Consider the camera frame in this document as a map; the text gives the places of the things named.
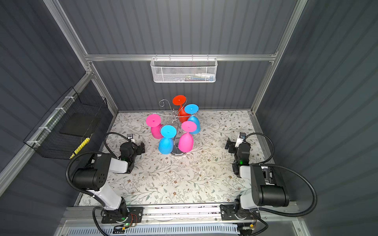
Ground blue wine glass back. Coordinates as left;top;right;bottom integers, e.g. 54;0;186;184
184;104;201;135

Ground red wine glass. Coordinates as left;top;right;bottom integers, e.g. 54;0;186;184
172;95;190;123

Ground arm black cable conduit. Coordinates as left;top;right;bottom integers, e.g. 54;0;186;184
65;132;132;201
245;132;318;218

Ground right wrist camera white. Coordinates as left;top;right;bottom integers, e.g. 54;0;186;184
237;132;247;142

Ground black wire wall basket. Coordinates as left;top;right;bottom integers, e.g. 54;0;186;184
24;89;108;160

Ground pink wine glass front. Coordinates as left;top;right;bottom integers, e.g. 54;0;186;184
178;121;197;152

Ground pink wine glass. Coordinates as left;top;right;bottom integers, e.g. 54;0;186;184
146;114;163;139
178;121;197;152

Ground white mesh wall basket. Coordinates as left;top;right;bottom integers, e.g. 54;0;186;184
150;58;218;83

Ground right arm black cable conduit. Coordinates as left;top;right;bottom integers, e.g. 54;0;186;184
245;132;318;218

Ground blue wine glass front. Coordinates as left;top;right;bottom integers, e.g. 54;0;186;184
158;125;177;154

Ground items in white basket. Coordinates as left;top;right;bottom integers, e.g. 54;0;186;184
174;73;216;82

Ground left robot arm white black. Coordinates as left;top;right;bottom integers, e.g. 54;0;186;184
70;142;145;227

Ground blue wine glass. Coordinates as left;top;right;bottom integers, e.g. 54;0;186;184
184;104;201;135
158;125;177;154

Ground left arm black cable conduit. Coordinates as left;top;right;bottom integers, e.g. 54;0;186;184
65;132;132;201

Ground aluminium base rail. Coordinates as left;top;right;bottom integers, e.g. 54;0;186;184
61;203;299;225

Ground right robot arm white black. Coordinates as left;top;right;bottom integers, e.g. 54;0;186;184
220;138;290;221

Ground chrome wine glass rack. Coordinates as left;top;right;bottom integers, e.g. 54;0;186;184
158;99;186;156

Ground yellow black object in basket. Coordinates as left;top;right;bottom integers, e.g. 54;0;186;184
69;138;90;159

